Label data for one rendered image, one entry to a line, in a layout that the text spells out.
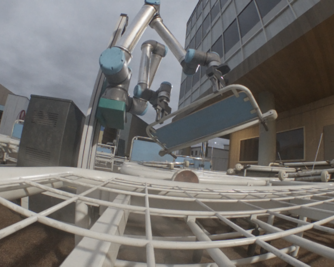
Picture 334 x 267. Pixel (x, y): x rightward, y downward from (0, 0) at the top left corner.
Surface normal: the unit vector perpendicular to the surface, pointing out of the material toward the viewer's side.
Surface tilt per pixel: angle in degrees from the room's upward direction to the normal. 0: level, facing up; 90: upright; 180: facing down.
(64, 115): 90
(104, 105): 90
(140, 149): 90
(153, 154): 90
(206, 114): 150
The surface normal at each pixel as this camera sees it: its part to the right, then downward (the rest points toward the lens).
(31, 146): 0.24, -0.14
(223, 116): -0.25, 0.74
